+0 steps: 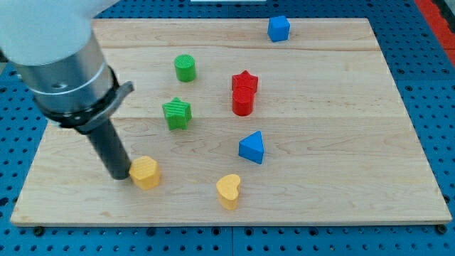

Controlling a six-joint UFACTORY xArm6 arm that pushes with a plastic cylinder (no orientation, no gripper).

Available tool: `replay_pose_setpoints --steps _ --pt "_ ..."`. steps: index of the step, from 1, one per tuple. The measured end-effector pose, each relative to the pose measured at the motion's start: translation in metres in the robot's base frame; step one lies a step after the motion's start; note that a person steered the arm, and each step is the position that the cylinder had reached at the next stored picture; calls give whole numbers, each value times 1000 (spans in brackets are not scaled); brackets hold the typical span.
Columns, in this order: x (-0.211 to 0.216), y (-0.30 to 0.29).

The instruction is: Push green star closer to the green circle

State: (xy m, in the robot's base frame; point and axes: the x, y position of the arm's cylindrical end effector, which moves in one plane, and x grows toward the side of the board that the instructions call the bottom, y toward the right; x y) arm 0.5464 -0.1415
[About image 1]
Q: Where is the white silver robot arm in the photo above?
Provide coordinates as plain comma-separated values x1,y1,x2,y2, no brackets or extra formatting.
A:
1,0,132,134

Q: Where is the green star block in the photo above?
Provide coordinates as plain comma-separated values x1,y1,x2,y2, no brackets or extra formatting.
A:
162,97,192,130

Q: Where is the red star block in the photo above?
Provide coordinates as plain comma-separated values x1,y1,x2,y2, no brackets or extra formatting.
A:
231,70,259,92

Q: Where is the blue triangle block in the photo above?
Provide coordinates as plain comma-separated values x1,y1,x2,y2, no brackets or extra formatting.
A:
238,131,264,164

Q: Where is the red cylinder block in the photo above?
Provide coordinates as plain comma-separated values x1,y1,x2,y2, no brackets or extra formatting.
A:
232,87,255,116

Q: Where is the wooden board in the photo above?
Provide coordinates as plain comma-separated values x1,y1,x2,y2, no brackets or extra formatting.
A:
11,18,452,227

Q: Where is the yellow heart block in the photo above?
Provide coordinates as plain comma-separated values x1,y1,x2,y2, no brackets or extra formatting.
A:
215,174,241,210

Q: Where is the green cylinder block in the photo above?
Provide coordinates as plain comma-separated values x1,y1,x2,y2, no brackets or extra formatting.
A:
174,54,196,82

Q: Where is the yellow hexagon block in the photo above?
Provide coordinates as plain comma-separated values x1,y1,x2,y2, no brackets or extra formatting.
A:
129,156,161,191

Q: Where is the blue cube block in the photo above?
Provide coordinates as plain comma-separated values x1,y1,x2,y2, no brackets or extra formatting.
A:
267,16,290,43

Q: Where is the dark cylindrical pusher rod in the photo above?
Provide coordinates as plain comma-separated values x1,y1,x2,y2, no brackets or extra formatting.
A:
87,119,131,180

